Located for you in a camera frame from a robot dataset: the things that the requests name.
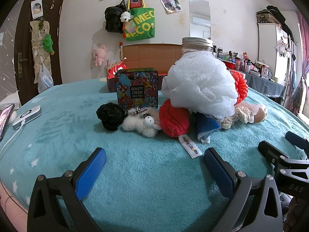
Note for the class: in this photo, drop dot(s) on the photo collage poster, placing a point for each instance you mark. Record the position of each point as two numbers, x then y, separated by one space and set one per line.
171 6

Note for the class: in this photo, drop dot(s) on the red basin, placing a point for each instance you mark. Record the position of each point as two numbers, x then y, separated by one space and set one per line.
229 65

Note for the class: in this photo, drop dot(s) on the brown door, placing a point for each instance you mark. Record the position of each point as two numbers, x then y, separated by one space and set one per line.
23 59

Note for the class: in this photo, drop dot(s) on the red cardboard box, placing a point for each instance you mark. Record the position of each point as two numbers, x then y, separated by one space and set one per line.
160 56

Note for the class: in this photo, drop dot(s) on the teal fleece blanket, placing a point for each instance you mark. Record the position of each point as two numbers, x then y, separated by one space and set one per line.
147 184

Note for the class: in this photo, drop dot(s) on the smartphone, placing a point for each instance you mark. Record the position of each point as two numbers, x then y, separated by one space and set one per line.
5 116

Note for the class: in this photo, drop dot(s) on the white plastic bag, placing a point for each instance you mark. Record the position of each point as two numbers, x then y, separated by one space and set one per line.
45 80

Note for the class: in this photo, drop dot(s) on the large glass tea jar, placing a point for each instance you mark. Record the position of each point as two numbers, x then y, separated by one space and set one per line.
193 44

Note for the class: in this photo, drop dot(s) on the cream crochet scrunchie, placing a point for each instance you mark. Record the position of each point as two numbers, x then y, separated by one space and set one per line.
242 114

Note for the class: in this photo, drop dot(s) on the pink rabbit plush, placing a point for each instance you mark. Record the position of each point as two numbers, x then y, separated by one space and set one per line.
98 54

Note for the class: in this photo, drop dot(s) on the red mesh bath pouf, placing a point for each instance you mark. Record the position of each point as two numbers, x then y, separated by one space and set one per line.
241 86

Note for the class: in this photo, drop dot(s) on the white dog plush charm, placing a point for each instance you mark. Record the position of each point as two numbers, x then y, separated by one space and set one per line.
126 17

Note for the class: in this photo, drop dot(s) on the person right hand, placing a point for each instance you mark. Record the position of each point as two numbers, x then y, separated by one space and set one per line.
297 217

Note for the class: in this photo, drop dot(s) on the black fluffy pompom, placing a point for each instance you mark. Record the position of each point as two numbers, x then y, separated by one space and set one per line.
111 115

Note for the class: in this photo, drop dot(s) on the white fluffy bunny keychain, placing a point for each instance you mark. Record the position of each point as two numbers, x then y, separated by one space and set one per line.
144 120

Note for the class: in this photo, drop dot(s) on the white wardrobe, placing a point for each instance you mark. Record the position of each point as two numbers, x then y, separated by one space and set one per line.
274 50

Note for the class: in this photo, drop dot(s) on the door portrait photo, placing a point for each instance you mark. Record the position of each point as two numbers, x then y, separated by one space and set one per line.
36 9

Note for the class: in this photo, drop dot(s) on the white charging pad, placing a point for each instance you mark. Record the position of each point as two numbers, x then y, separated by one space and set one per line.
27 116

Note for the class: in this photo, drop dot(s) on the green tote bag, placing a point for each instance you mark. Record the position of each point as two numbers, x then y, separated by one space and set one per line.
142 26

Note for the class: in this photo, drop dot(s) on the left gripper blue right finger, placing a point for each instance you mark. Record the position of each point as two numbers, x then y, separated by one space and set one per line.
255 200

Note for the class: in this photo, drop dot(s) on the red framed picture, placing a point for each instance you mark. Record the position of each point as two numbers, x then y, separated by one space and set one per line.
132 4

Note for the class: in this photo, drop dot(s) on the wall mirror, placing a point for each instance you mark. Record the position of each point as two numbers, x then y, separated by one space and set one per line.
200 19

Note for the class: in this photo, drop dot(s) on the dark grey tablecloth table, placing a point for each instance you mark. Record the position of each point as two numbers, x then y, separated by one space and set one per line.
266 87

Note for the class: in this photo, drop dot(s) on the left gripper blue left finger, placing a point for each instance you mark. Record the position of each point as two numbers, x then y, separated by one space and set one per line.
44 213

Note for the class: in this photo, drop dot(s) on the black backpack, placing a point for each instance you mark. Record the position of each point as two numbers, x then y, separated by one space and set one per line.
113 18

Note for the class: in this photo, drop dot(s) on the tan powder puff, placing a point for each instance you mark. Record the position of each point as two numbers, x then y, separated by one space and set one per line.
261 115

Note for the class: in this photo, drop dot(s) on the beige hanging organizer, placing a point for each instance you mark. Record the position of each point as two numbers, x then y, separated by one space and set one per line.
38 30

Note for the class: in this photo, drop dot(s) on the white mesh bath pouf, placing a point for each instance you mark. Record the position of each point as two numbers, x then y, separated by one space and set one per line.
201 83

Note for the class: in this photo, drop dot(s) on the floral beauty cream tin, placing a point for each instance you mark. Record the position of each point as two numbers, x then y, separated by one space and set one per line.
137 87

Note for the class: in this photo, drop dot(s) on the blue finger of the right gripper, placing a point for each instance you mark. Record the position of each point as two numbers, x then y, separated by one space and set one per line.
273 155
296 140

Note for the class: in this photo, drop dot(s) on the pink curtain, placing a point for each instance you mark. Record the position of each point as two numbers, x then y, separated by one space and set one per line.
304 30

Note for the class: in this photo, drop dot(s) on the green frog plush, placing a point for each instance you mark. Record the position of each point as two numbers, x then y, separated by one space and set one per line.
47 44

